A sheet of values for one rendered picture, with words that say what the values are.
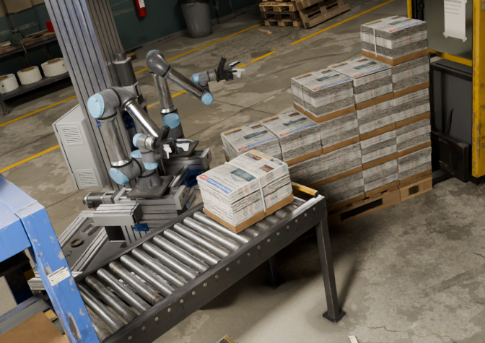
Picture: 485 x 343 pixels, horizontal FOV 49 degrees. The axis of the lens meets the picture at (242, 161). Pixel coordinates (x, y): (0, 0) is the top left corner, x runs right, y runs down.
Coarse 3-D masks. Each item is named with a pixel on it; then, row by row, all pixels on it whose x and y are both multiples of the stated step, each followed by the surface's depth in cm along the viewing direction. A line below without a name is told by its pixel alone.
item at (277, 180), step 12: (240, 156) 283; (252, 156) 280; (264, 156) 278; (252, 168) 269; (264, 168) 266; (276, 168) 264; (264, 180) 261; (276, 180) 266; (288, 180) 270; (276, 192) 269; (288, 192) 273
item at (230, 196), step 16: (208, 176) 269; (224, 176) 266; (240, 176) 263; (208, 192) 268; (224, 192) 252; (240, 192) 254; (208, 208) 276; (224, 208) 259; (240, 208) 257; (256, 208) 264
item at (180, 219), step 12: (180, 216) 285; (192, 216) 286; (168, 228) 278; (144, 240) 270; (168, 240) 279; (120, 252) 265; (144, 252) 271; (96, 264) 259; (108, 264) 259; (120, 264) 263; (84, 276) 252; (96, 276) 256; (48, 300) 242
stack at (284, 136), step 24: (264, 120) 376; (288, 120) 368; (312, 120) 360; (336, 120) 356; (360, 120) 363; (384, 120) 370; (240, 144) 346; (264, 144) 342; (288, 144) 350; (312, 144) 356; (360, 144) 371; (384, 144) 378; (288, 168) 356; (312, 168) 362; (336, 168) 370; (384, 168) 385; (336, 192) 377; (360, 192) 386; (384, 192) 396; (336, 216) 385; (360, 216) 393
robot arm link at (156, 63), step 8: (152, 56) 336; (160, 56) 337; (152, 64) 335; (160, 64) 334; (168, 64) 337; (160, 72) 336; (168, 72) 336; (176, 72) 340; (176, 80) 340; (184, 80) 341; (184, 88) 344; (192, 88) 344; (200, 88) 347; (200, 96) 348; (208, 96) 346; (208, 104) 349
